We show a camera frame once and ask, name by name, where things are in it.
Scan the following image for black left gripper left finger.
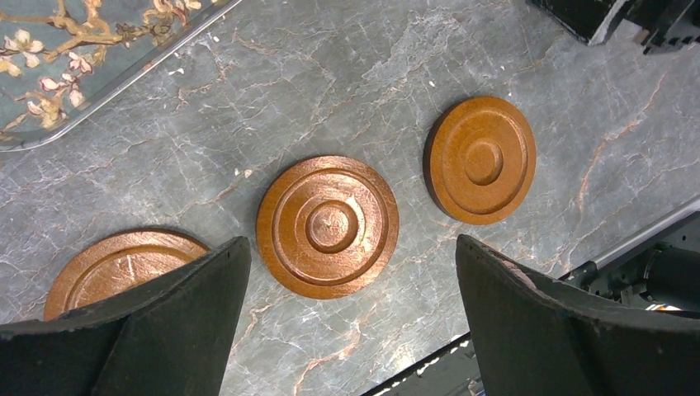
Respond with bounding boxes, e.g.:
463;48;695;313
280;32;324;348
1;237;251;395

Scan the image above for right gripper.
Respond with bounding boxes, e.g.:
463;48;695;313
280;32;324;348
527;0;699;55

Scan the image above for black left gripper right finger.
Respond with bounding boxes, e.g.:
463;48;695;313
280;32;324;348
455;234;699;395

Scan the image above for wooden coaster three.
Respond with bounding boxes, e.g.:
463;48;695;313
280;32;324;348
44;229;209;321

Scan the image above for wooden coaster two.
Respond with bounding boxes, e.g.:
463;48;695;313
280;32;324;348
423;96;537;225

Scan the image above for wooden coaster one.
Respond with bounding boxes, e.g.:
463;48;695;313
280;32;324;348
256;155;400;299

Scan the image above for floral serving tray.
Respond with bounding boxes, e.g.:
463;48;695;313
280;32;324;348
1;0;234;152

